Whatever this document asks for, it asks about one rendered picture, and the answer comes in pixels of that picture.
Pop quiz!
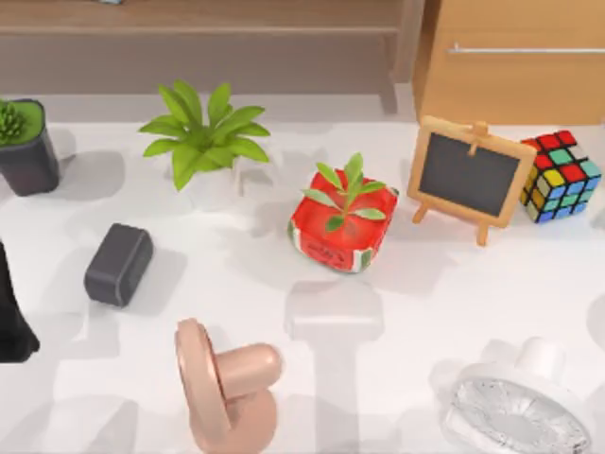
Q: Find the red watermelon plant pot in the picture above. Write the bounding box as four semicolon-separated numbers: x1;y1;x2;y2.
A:
286;151;400;275

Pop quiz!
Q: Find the white potted leafy plant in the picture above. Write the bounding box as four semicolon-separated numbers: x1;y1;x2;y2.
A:
138;79;272;213

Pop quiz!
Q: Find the pink desk fan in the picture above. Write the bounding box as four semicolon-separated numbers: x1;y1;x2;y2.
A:
173;317;284;454

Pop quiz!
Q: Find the wooden framed blackboard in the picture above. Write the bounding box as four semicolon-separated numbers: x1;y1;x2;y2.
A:
406;114;539;248

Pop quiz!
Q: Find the dark grey rounded box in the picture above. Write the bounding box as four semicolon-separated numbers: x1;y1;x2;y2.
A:
83;222;155;309

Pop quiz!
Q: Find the wooden open shelf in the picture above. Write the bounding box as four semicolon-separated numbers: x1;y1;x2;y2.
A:
0;0;426;114

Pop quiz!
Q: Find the wooden cupboard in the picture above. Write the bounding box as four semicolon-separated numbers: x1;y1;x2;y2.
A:
411;0;605;128

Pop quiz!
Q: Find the coloured puzzle cube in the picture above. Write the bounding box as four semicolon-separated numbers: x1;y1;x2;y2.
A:
519;130;604;224

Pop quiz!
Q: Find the dark grey plant pot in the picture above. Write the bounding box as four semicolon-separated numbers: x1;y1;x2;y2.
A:
0;97;61;198

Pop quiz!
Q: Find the white desk fan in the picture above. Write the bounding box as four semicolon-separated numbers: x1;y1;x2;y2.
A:
441;337;593;454

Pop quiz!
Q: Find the long metal handle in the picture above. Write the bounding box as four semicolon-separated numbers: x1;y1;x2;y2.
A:
447;43;605;56

